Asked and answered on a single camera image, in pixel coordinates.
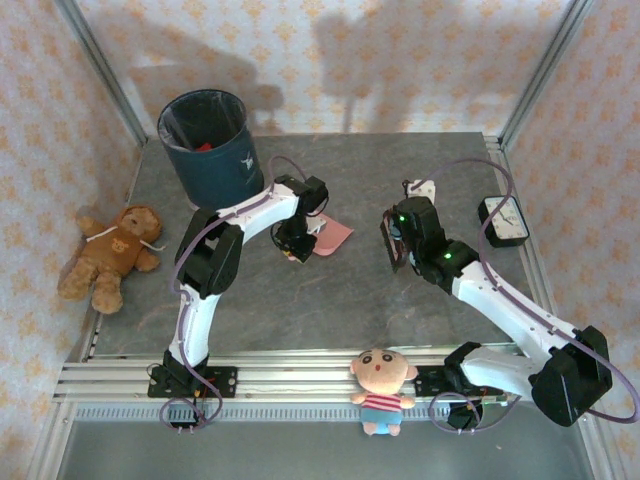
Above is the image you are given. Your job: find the aluminium frame post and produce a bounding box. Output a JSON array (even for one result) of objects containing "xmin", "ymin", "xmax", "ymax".
[
  {"xmin": 497, "ymin": 0, "xmax": 599, "ymax": 149},
  {"xmin": 52, "ymin": 0, "xmax": 149, "ymax": 146}
]

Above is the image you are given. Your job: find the grey metal lower panel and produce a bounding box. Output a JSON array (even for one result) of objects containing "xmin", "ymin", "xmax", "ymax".
[{"xmin": 29, "ymin": 419, "xmax": 601, "ymax": 480}]

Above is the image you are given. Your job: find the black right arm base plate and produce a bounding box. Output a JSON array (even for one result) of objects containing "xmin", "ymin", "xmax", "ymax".
[{"xmin": 413, "ymin": 364, "xmax": 514, "ymax": 407}]

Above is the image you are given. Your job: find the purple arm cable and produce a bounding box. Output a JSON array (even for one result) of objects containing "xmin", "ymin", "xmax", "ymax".
[
  {"xmin": 428, "ymin": 158, "xmax": 640, "ymax": 436},
  {"xmin": 159, "ymin": 154, "xmax": 312, "ymax": 435}
]

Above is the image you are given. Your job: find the brown teddy bear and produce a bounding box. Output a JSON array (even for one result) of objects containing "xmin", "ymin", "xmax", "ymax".
[{"xmin": 57, "ymin": 204, "xmax": 167, "ymax": 315}]

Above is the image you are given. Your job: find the cartoon boy plush doll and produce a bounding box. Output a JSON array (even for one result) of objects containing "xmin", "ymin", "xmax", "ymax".
[{"xmin": 348, "ymin": 348, "xmax": 420, "ymax": 438}]

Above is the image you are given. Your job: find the black square alarm clock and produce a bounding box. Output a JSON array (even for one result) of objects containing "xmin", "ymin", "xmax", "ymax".
[{"xmin": 478, "ymin": 194, "xmax": 531, "ymax": 250}]

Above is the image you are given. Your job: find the pink plastic dustpan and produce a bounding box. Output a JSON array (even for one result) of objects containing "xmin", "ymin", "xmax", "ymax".
[{"xmin": 310, "ymin": 215, "xmax": 355, "ymax": 258}]

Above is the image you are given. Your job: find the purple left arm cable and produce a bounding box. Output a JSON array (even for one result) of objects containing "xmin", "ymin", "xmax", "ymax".
[{"xmin": 159, "ymin": 154, "xmax": 312, "ymax": 435}]

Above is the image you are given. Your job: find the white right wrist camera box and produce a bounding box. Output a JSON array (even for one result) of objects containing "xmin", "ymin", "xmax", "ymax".
[{"xmin": 402, "ymin": 178, "xmax": 437, "ymax": 202}]

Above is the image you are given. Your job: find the cartoon face hand brush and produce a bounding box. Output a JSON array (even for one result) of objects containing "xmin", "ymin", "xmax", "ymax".
[{"xmin": 381, "ymin": 208, "xmax": 407, "ymax": 274}]

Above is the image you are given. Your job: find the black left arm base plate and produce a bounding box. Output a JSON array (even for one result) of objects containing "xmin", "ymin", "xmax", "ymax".
[{"xmin": 147, "ymin": 364, "xmax": 239, "ymax": 400}]

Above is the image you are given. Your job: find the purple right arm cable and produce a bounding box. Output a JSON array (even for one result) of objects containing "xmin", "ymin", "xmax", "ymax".
[{"xmin": 428, "ymin": 158, "xmax": 640, "ymax": 436}]

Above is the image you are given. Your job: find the aluminium mounting rail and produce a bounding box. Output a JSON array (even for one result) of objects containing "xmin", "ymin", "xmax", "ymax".
[{"xmin": 52, "ymin": 349, "xmax": 601, "ymax": 404}]

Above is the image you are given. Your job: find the dark blue trash bin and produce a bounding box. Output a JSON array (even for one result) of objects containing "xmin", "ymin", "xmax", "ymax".
[{"xmin": 157, "ymin": 88, "xmax": 265, "ymax": 211}]

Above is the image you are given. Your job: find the perforated metal strip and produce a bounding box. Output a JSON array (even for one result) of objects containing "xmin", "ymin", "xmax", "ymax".
[{"xmin": 72, "ymin": 403, "xmax": 584, "ymax": 422}]

